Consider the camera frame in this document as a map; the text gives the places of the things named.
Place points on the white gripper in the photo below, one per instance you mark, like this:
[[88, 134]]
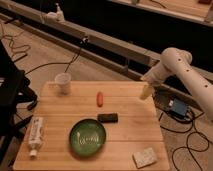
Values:
[[154, 77]]

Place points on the black eraser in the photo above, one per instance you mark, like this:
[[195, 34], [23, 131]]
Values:
[[107, 118]]

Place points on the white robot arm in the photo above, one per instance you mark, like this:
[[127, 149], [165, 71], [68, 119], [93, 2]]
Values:
[[174, 61]]

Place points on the white sponge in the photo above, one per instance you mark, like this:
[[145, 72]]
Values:
[[144, 158]]

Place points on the blue power box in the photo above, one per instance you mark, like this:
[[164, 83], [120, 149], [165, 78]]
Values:
[[178, 108]]

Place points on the orange sausage toy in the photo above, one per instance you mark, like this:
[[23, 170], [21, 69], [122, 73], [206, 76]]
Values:
[[100, 99]]

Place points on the green bowl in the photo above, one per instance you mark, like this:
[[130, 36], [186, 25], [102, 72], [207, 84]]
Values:
[[87, 137]]

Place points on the white cup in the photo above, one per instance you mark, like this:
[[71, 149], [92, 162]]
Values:
[[63, 81]]

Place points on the white toothpaste tube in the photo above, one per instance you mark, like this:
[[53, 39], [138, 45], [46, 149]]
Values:
[[35, 136]]

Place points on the black chair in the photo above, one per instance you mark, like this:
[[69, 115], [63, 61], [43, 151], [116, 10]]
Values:
[[14, 89]]

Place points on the white clamp on rail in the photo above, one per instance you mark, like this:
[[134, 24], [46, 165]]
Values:
[[58, 15]]

